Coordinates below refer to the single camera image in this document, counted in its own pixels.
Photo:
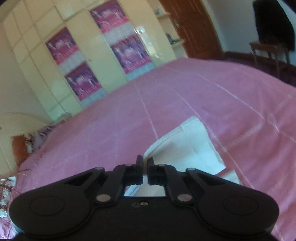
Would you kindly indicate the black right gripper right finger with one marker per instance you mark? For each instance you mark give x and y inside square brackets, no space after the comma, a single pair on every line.
[168,177]

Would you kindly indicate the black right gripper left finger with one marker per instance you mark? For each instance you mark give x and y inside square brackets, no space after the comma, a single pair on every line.
[122,176]

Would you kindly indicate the white pants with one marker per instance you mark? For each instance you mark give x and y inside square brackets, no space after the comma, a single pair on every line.
[189,146]

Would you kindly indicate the grey crumpled garment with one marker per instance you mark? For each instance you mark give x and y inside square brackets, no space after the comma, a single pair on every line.
[35,140]

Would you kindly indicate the pink checked bed cover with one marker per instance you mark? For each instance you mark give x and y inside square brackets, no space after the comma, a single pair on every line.
[249,116]

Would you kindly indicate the lower left purple poster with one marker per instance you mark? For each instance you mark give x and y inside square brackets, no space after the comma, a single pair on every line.
[84,83]

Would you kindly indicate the purple poster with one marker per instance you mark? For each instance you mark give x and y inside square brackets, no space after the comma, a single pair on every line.
[65,51]
[112,22]
[84,83]
[131,53]

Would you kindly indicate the orange patterned pillow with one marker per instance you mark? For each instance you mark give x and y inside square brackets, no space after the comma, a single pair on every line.
[20,151]

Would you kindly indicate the white patterned pillow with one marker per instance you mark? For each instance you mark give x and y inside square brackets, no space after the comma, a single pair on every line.
[6,188]

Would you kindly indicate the lower right purple poster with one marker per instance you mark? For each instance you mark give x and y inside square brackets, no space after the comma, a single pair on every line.
[131,53]

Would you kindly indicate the corner shelves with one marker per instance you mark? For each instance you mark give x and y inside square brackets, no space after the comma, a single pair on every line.
[176,42]

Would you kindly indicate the cream wardrobe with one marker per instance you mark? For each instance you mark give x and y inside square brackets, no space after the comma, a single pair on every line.
[28,25]

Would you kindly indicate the brown wooden door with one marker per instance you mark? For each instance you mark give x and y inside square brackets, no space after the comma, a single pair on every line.
[193,24]

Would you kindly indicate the wooden chair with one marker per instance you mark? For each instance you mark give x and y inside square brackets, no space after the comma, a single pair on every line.
[273,52]

